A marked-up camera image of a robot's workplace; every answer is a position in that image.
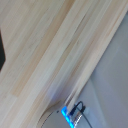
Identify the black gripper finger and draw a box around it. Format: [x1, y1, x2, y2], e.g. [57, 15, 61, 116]
[0, 30, 7, 73]

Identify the black cable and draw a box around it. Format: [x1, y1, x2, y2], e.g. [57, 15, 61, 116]
[70, 101, 88, 116]

